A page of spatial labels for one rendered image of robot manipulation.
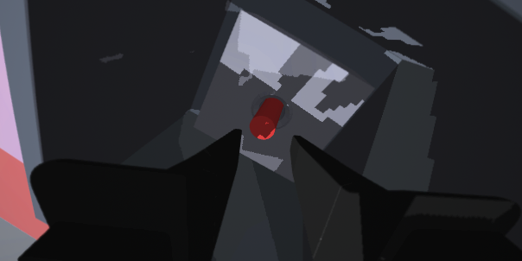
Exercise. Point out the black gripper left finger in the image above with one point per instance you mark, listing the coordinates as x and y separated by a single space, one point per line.
187 200

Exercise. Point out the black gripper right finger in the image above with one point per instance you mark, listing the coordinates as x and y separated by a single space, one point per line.
350 218

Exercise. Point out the red cylinder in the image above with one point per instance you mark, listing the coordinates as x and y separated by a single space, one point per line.
264 123

